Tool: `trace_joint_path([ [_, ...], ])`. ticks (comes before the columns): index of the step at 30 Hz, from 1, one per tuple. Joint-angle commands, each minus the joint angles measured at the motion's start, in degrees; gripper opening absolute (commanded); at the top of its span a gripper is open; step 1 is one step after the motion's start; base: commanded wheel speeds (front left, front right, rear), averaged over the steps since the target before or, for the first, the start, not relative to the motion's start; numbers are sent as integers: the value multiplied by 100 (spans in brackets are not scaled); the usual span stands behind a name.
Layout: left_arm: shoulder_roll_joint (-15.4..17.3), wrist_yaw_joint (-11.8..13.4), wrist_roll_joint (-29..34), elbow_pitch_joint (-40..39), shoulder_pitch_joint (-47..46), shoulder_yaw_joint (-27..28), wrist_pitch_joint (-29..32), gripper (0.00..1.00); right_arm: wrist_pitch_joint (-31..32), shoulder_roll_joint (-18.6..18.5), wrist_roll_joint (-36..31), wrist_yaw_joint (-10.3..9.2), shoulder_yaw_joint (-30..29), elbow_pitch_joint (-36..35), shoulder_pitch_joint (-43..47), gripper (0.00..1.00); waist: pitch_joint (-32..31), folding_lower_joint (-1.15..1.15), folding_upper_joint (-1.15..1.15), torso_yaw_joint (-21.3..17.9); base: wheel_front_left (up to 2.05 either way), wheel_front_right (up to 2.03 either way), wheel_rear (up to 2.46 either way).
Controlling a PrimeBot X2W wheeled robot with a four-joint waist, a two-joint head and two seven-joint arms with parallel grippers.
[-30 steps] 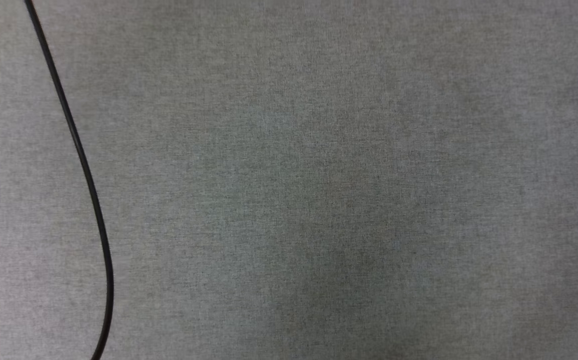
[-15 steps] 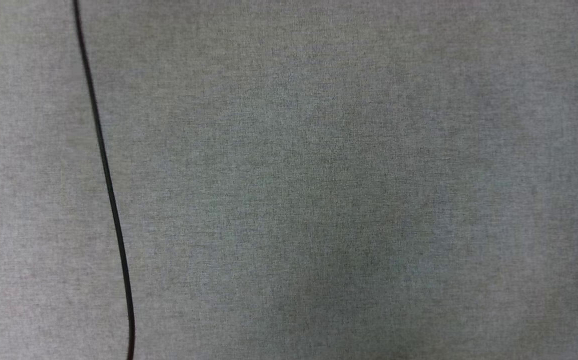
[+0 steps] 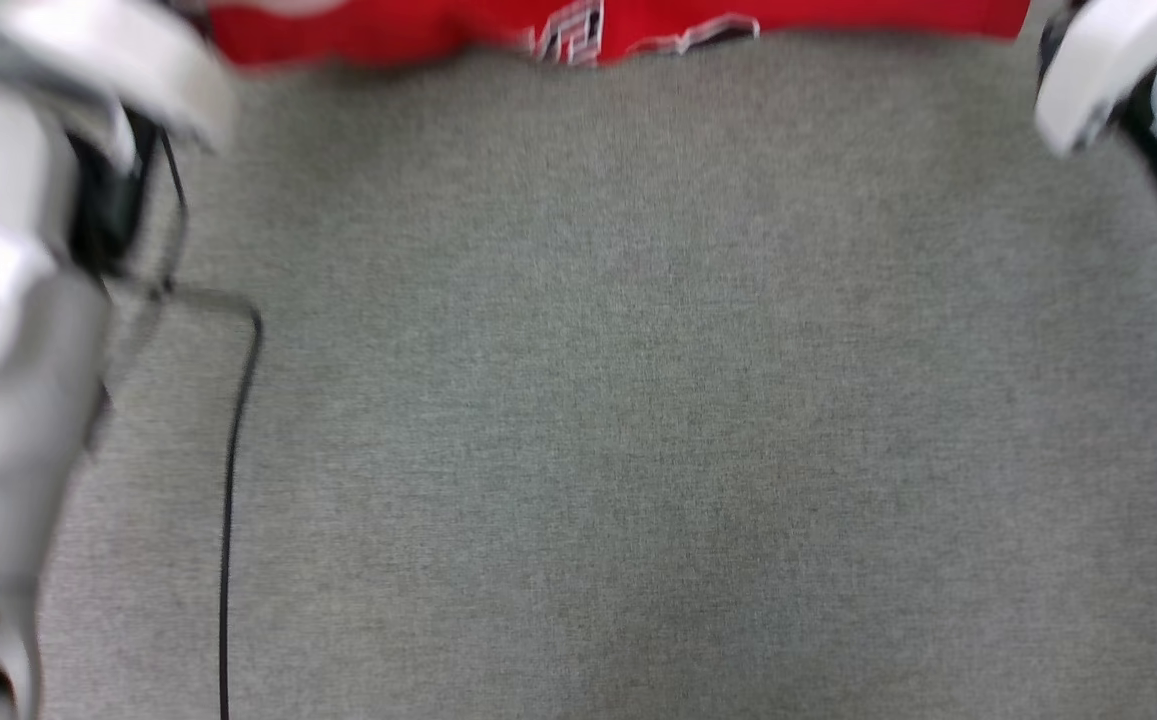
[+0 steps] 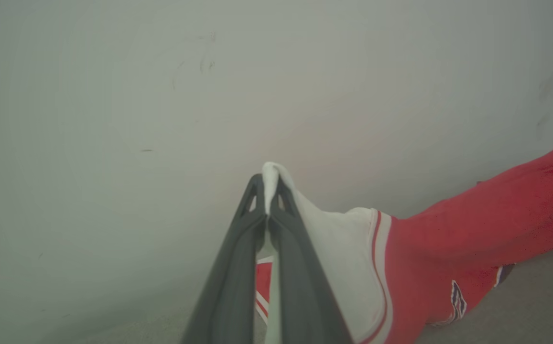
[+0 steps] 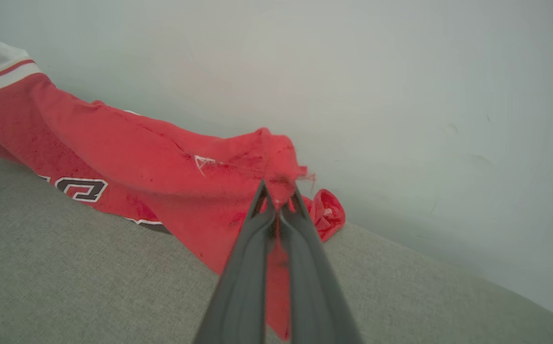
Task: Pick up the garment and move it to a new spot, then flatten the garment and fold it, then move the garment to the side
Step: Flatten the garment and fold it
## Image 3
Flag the red garment with white trim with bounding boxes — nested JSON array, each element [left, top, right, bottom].
[[206, 0, 1032, 69]]

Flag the thin black cable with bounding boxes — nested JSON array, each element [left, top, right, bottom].
[[156, 130, 265, 720]]

